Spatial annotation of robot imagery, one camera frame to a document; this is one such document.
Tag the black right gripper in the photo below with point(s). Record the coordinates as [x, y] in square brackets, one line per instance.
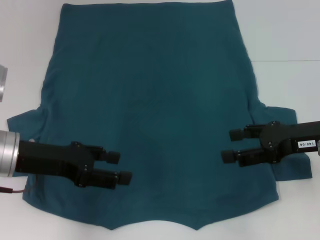
[282, 140]

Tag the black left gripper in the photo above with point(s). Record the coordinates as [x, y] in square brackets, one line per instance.
[50, 158]

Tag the teal blue t-shirt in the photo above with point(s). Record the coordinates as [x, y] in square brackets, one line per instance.
[160, 87]

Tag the grey metal block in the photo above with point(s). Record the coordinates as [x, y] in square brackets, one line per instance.
[3, 82]

